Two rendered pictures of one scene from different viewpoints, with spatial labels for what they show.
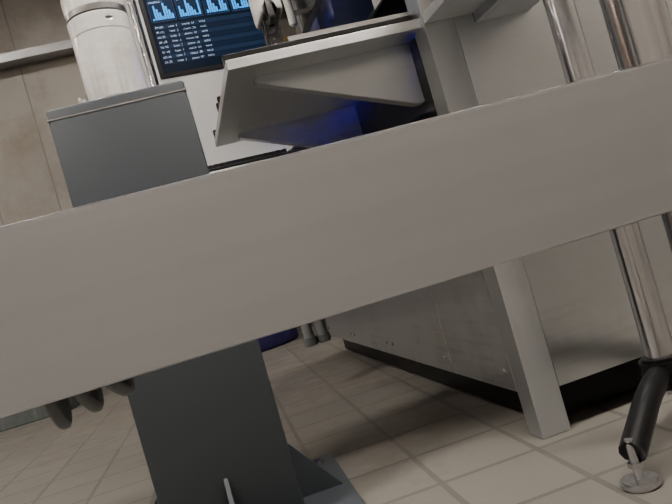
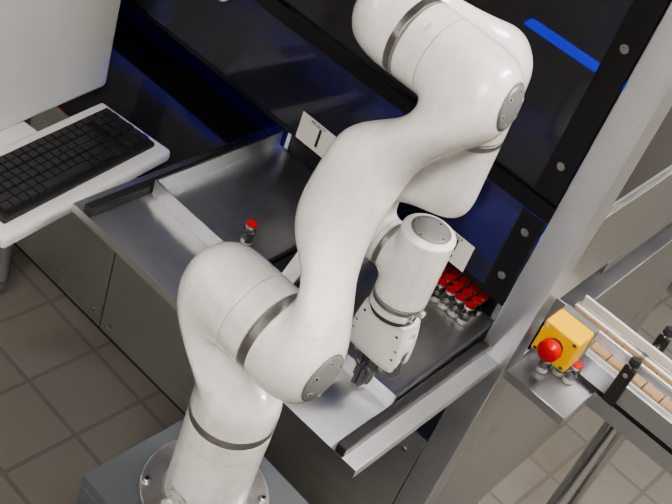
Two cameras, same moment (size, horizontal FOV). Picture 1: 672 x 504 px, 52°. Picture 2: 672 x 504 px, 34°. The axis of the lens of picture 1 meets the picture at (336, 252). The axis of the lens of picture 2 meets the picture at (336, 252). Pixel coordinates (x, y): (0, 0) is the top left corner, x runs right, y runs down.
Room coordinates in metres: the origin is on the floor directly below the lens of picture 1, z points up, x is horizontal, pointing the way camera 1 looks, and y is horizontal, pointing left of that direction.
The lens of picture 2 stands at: (0.71, 1.03, 2.16)
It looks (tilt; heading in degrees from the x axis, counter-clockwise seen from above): 39 degrees down; 311
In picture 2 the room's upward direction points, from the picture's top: 22 degrees clockwise
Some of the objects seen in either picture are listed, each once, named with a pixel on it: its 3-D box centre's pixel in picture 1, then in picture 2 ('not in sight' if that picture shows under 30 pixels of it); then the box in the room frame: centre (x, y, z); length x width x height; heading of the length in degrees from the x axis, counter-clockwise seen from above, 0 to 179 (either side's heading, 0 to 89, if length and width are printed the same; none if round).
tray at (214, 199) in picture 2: not in sight; (266, 200); (1.88, -0.09, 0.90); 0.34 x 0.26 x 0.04; 102
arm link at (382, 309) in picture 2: not in sight; (398, 301); (1.43, 0.00, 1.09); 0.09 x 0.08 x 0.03; 12
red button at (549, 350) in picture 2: not in sight; (550, 349); (1.32, -0.29, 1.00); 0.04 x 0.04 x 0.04; 12
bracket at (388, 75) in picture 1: (340, 91); not in sight; (1.45, -0.10, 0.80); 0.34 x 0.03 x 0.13; 102
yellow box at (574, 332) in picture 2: not in sight; (564, 338); (1.33, -0.33, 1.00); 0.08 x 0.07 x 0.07; 102
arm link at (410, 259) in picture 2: not in sight; (413, 259); (1.44, 0.00, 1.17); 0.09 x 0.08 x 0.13; 11
